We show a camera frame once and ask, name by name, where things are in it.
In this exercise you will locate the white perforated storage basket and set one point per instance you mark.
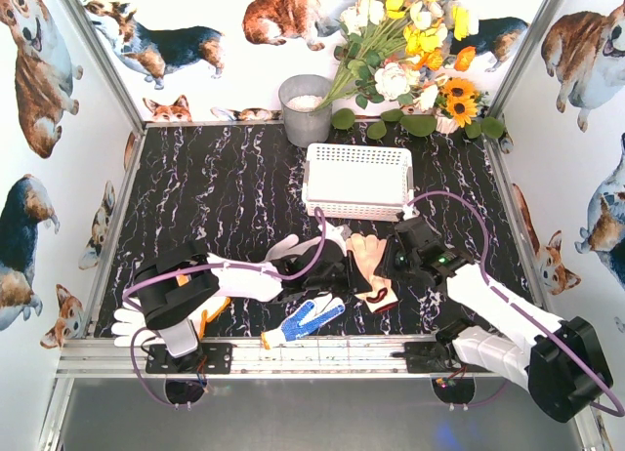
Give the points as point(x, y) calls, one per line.
point(357, 182)

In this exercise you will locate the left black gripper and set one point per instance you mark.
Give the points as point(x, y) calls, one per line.
point(334, 273)

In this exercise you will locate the cream glove red cuff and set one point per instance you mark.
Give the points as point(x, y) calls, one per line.
point(368, 251)

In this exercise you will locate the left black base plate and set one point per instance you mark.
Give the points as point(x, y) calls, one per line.
point(209, 358)

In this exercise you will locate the orange palm white glove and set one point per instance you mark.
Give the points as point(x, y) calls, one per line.
point(207, 312)

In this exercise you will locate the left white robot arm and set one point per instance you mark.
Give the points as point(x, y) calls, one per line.
point(179, 293)

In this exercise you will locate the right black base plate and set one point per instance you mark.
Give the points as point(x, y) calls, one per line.
point(438, 355)

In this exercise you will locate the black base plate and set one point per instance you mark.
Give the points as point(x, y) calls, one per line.
point(209, 358)
point(438, 355)

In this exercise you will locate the artificial flower bouquet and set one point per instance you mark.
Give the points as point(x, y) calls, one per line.
point(393, 49)

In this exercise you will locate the plain white knit glove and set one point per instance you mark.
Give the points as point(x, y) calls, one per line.
point(127, 320)

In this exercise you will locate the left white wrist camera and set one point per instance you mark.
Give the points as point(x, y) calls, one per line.
point(337, 233)

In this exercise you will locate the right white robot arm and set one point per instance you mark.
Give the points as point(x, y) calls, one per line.
point(559, 362)

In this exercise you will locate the front aluminium rail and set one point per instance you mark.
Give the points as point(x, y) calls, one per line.
point(327, 357)

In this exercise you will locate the small sunflower pot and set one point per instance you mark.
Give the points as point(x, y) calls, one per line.
point(458, 104)

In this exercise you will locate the blue dotted white glove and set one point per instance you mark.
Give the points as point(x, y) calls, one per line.
point(310, 316)

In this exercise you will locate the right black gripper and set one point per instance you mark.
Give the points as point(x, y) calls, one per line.
point(395, 264)

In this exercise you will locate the grey metal bucket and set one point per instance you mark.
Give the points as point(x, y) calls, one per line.
point(306, 118)

